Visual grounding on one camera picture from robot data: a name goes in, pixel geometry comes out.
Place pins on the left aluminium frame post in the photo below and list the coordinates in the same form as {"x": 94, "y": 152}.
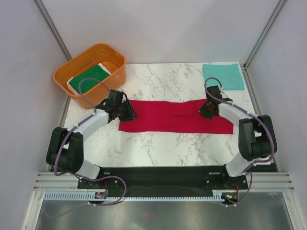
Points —
{"x": 52, "y": 27}

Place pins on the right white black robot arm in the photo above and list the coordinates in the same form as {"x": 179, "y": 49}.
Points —
{"x": 256, "y": 138}

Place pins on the right aluminium frame post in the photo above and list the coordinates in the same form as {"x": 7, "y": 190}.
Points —
{"x": 269, "y": 24}

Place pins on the aluminium frame post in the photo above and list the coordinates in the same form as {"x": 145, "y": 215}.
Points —
{"x": 52, "y": 27}
{"x": 269, "y": 24}

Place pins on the red t shirt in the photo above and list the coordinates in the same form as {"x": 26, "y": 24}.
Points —
{"x": 174, "y": 117}

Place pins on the teal folded t shirt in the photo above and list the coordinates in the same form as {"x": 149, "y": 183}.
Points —
{"x": 228, "y": 74}

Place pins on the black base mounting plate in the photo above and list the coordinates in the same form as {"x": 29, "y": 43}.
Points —
{"x": 164, "y": 181}

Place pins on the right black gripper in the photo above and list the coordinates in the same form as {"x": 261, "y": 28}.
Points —
{"x": 202, "y": 111}

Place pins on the white slotted cable duct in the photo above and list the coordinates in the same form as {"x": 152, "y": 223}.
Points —
{"x": 94, "y": 196}

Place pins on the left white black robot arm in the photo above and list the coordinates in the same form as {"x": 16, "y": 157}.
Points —
{"x": 65, "y": 152}

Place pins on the green folded t shirt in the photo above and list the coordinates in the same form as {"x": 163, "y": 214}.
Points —
{"x": 88, "y": 80}

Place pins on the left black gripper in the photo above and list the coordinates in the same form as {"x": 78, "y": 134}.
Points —
{"x": 130, "y": 114}

